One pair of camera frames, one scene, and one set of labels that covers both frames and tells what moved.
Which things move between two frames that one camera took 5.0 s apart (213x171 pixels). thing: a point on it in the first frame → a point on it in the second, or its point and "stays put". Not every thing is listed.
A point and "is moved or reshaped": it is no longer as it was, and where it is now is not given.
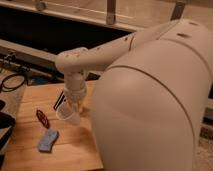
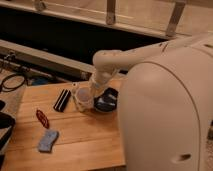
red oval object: x=42 y=118 stays put
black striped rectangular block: x=59 y=101 stays put
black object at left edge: x=7 y=121 stays put
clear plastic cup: x=65 y=110 is moved or reshaped
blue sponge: x=46 y=143 stays put
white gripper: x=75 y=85 → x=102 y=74
